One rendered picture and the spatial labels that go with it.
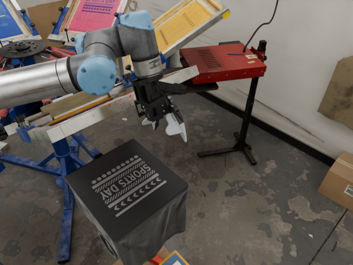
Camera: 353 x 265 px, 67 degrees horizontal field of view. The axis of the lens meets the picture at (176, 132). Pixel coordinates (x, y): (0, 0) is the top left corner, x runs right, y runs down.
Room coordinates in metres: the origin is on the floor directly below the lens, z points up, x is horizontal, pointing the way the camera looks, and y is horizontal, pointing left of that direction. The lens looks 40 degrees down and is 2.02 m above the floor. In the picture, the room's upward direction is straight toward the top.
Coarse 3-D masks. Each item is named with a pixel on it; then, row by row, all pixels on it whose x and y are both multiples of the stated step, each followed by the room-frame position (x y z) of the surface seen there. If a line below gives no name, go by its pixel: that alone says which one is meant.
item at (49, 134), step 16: (160, 80) 0.82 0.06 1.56; (176, 80) 0.86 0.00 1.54; (112, 96) 1.37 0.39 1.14; (128, 96) 0.73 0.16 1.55; (96, 112) 0.65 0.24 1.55; (112, 112) 0.67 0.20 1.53; (32, 128) 0.89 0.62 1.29; (48, 128) 0.60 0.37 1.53; (64, 128) 0.58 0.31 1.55; (80, 128) 0.60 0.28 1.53
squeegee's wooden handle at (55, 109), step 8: (72, 96) 1.13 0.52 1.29; (80, 96) 1.15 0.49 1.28; (88, 96) 1.17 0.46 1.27; (96, 96) 1.19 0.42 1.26; (48, 104) 1.06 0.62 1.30; (56, 104) 1.07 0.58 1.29; (64, 104) 1.09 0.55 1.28; (72, 104) 1.11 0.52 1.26; (80, 104) 1.13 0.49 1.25; (56, 112) 1.05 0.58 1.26; (64, 112) 1.06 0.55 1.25
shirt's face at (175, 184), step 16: (128, 144) 1.15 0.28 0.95; (96, 160) 1.02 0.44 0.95; (112, 160) 1.02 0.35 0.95; (144, 160) 1.02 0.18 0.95; (80, 176) 0.91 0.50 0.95; (96, 176) 0.91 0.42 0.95; (176, 176) 0.91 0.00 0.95; (80, 192) 0.80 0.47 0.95; (160, 192) 0.80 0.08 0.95; (176, 192) 0.80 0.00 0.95; (96, 208) 0.71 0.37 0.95; (144, 208) 0.71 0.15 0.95; (112, 224) 0.63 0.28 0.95; (128, 224) 0.63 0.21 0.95
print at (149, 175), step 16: (128, 160) 1.02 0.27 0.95; (112, 176) 0.91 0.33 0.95; (128, 176) 0.91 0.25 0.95; (144, 176) 0.91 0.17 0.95; (160, 176) 0.91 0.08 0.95; (96, 192) 0.80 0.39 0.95; (112, 192) 0.80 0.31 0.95; (128, 192) 0.80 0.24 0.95; (144, 192) 0.80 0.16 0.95; (112, 208) 0.71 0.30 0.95; (128, 208) 0.71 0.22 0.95
